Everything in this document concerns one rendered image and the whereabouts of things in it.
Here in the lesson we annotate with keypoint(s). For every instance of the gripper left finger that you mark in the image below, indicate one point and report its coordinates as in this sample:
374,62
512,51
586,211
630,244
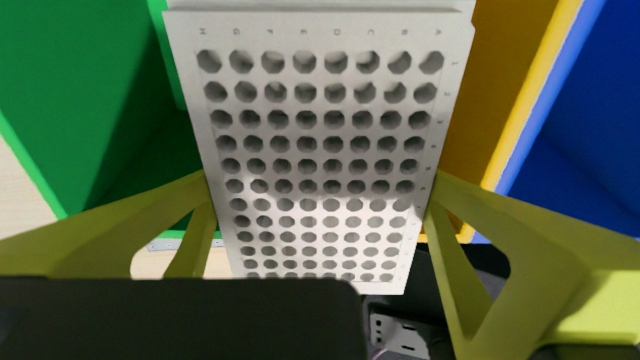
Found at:
102,242

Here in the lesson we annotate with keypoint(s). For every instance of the blue general waste bin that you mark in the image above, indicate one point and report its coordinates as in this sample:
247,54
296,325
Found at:
585,159

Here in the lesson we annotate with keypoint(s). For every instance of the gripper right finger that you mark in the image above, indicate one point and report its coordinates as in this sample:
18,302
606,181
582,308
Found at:
570,281

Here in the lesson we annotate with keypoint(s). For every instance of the yellow recycle bin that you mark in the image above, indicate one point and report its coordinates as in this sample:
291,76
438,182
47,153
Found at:
514,50

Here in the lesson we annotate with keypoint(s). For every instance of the white well plate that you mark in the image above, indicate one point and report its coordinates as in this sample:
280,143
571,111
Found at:
343,192

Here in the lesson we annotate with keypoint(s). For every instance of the green bin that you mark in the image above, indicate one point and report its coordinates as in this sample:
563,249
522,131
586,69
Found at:
91,101

